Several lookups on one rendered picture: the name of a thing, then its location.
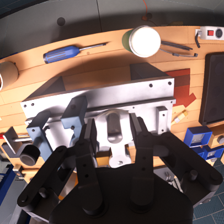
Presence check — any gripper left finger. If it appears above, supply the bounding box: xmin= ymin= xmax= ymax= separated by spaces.
xmin=17 ymin=118 xmax=104 ymax=216

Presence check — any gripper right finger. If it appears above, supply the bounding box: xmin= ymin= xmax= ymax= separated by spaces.
xmin=129 ymin=113 xmax=223 ymax=212

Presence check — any grey metal stop block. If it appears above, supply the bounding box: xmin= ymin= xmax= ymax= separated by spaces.
xmin=155 ymin=105 xmax=169 ymax=134

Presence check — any grey metal magazine body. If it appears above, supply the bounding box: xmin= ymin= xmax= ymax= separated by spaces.
xmin=20 ymin=62 xmax=177 ymax=168

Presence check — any green cup with white lid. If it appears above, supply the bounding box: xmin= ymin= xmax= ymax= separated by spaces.
xmin=121 ymin=25 xmax=162 ymax=58

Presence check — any black round knob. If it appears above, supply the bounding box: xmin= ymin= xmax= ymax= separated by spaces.
xmin=19 ymin=144 xmax=41 ymax=167

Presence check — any yellow and white marker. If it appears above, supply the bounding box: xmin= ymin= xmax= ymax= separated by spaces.
xmin=170 ymin=109 xmax=189 ymax=126

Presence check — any blue parts bin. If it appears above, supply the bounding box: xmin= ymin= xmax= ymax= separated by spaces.
xmin=183 ymin=125 xmax=213 ymax=148
xmin=193 ymin=145 xmax=224 ymax=161

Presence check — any wooden box with knob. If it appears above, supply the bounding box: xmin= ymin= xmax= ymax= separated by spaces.
xmin=207 ymin=126 xmax=224 ymax=149

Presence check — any black tray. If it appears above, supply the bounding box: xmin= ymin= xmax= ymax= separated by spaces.
xmin=198 ymin=52 xmax=224 ymax=126

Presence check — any brown tape roll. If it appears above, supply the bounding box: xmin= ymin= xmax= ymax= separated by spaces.
xmin=0 ymin=61 xmax=20 ymax=92

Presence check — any white power strip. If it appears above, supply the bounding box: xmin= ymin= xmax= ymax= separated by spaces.
xmin=195 ymin=25 xmax=224 ymax=49

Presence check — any blue-grey metal gate bracket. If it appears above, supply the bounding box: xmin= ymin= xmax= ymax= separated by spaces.
xmin=26 ymin=110 xmax=54 ymax=162
xmin=60 ymin=95 xmax=88 ymax=130

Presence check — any grey angled metal bracket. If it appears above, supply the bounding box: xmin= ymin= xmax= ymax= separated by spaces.
xmin=1 ymin=126 xmax=30 ymax=159

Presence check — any blue handled screwdriver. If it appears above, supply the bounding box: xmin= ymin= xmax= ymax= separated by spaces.
xmin=42 ymin=42 xmax=107 ymax=64

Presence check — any orange cable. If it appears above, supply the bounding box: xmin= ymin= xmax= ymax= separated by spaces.
xmin=141 ymin=0 xmax=158 ymax=26

